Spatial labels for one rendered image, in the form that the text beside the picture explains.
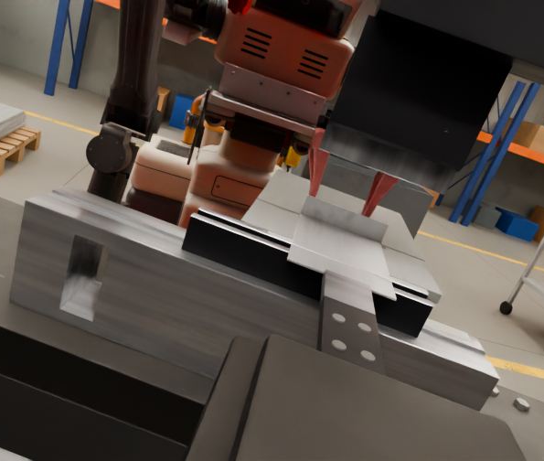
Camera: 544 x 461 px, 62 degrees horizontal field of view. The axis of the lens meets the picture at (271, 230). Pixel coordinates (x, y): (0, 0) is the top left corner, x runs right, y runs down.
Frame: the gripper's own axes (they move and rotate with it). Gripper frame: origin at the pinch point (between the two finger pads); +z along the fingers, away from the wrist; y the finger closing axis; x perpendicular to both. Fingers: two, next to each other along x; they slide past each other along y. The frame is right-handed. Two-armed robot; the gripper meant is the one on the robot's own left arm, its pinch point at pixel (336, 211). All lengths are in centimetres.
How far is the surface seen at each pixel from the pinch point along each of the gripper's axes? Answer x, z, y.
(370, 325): -17.6, 10.0, 2.7
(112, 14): 506, -264, -319
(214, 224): -10.2, 6.8, -9.5
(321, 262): -10.4, 6.6, -0.7
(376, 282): -10.3, 6.5, 3.8
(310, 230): -4.3, 3.5, -2.1
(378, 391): -28.9, 12.4, 1.0
